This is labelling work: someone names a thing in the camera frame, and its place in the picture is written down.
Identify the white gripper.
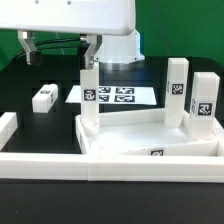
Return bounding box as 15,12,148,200
0,0,136,70

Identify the white desk top tray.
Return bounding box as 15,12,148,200
75,108,224,157

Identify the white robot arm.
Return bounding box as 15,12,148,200
0,0,144,69

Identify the fiducial marker plate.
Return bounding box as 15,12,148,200
66,85,157,105

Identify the white U-shaped obstacle fence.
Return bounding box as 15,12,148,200
0,112,224,183

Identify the black cable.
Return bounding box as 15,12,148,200
7,35,91,67

